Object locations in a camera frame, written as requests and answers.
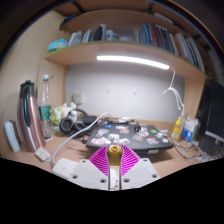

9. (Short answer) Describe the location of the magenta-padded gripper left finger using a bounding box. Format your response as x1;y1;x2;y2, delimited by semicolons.
70;145;113;191

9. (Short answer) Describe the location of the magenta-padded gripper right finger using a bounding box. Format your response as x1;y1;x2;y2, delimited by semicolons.
117;145;161;191

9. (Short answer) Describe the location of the yellow charger block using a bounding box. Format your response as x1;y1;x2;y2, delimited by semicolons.
105;144;124;168

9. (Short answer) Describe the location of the black laptop with stickers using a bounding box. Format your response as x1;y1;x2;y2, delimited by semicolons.
85;123;175;157

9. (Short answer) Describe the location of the small white adapter block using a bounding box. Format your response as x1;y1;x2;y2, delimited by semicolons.
34;146;52;163

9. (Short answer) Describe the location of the black over-ear headphones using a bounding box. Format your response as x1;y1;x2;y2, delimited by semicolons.
58;108;89;136

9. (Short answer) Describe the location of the yellow squeeze bottle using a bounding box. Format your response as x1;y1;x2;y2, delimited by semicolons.
170;115;184;142

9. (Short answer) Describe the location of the blue and white box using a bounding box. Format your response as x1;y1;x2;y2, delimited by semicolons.
181;116;200;144

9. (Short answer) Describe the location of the white and green plush toy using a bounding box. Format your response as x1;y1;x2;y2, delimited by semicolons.
49;102;78;127

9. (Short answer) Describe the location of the clear plastic water bottle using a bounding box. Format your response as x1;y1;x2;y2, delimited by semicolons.
37;73;55;140

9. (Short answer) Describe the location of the white rounded case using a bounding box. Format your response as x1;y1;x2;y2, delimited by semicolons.
3;120;21;153

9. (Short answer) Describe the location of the black monitor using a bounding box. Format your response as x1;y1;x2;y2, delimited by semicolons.
195;78;224;145

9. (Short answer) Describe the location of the white led light bar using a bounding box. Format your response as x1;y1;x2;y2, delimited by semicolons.
96;54;171;71

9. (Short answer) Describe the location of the long white power cable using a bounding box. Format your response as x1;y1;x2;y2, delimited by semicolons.
50;111;112;167

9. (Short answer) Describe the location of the tangled cable bundle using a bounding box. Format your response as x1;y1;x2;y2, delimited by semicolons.
172;137;223;165

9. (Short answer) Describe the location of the white wall socket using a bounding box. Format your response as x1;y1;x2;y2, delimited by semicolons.
72;92;84;105

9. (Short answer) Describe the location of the hanging white cable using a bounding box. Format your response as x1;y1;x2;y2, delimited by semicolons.
147;68;186;121

